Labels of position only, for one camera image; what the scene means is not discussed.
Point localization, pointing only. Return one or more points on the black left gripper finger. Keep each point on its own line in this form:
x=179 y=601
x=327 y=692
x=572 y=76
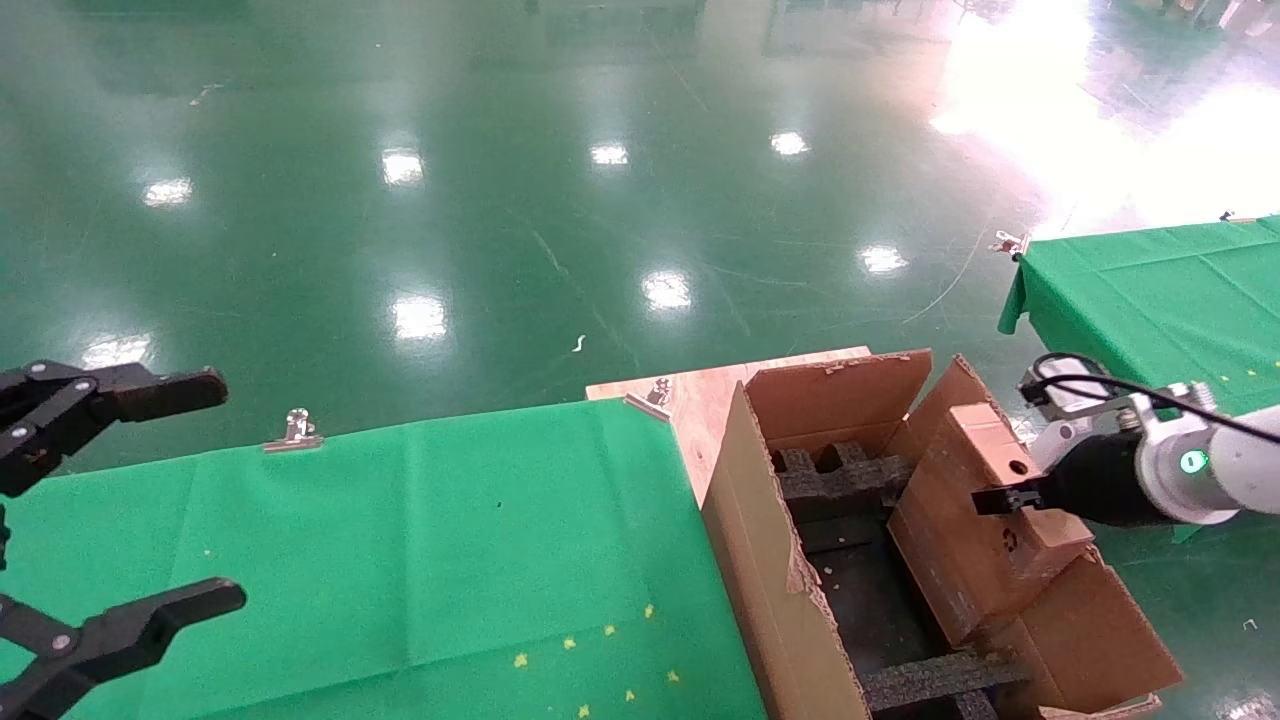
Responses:
x=150 y=392
x=110 y=640

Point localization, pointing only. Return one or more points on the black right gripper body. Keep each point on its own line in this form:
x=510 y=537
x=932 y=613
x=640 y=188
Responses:
x=1100 y=480

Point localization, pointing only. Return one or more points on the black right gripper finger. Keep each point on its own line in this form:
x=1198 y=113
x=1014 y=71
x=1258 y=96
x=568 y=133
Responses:
x=1010 y=498

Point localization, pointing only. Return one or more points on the small brown cardboard box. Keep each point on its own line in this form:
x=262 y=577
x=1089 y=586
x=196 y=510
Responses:
x=960 y=560

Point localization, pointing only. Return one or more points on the large open cardboard carton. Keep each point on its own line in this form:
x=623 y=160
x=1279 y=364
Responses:
x=770 y=560

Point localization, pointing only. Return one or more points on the grey table leg brace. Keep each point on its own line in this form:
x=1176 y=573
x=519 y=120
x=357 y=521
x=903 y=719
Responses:
x=1050 y=445

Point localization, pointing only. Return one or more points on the silver binder clip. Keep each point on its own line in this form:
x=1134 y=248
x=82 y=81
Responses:
x=655 y=393
x=1228 y=216
x=295 y=432
x=1012 y=243

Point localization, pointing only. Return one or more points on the black foam base pad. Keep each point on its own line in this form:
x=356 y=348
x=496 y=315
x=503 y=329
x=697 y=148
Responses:
x=870 y=610

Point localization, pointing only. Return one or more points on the silver camera mounting bracket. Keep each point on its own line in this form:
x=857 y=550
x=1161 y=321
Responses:
x=1135 y=408

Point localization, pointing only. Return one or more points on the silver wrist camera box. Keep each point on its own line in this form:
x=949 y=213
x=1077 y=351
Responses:
x=1065 y=395

